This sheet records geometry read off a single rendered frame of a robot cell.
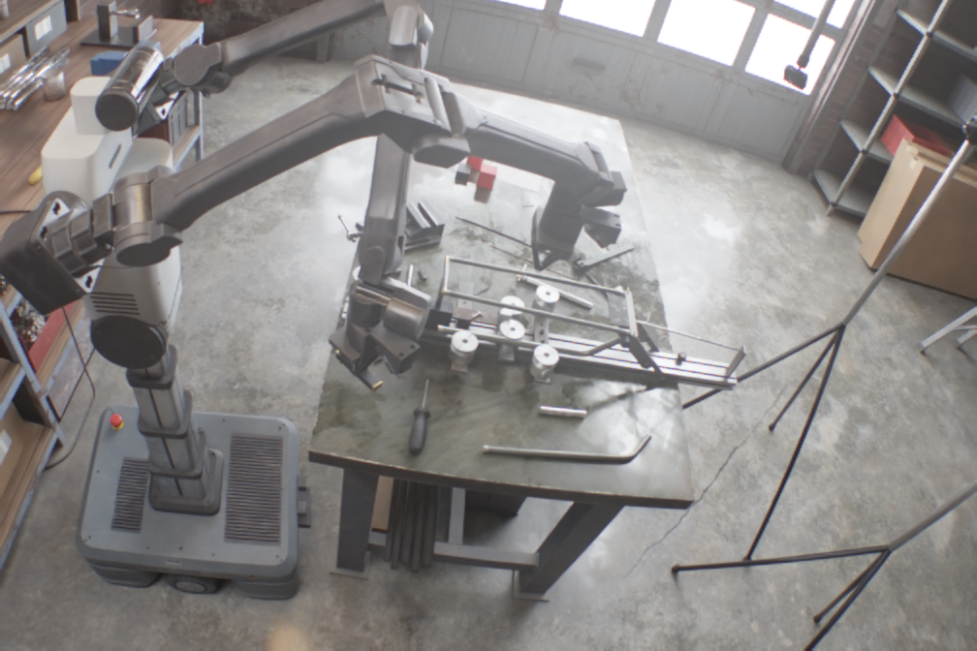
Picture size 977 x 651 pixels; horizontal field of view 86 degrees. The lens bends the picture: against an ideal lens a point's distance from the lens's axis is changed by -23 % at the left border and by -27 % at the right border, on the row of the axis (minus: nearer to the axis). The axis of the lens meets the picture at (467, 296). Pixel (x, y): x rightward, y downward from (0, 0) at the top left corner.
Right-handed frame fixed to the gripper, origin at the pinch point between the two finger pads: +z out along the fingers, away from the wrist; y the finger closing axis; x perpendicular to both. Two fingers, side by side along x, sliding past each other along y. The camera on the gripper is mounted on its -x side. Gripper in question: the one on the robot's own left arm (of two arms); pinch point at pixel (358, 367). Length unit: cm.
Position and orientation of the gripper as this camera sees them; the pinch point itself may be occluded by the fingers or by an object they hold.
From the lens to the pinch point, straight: 120.8
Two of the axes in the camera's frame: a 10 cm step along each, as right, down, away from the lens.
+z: -2.0, 6.9, 7.0
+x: -7.4, -5.7, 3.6
